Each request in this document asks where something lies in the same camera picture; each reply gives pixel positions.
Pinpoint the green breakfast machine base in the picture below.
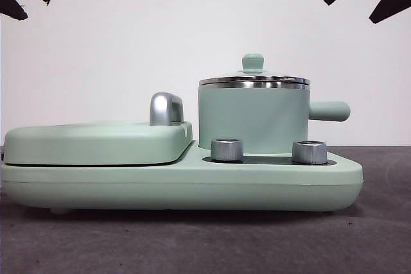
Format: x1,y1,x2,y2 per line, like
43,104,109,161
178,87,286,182
0,141,363,216

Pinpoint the silver grill cover handle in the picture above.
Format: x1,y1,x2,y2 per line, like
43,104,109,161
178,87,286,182
148,92,185,126

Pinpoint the green hinged grill cover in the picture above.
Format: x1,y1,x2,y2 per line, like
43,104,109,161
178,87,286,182
2,121,193,166

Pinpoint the silver control knob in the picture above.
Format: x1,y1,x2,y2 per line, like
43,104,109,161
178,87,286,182
291,140,328,164
210,138,244,162

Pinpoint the green steamer pot with handle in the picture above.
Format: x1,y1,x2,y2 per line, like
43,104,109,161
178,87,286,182
198,83,351,155

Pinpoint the glass lid with green knob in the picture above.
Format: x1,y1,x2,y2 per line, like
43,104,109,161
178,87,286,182
198,54,311,90

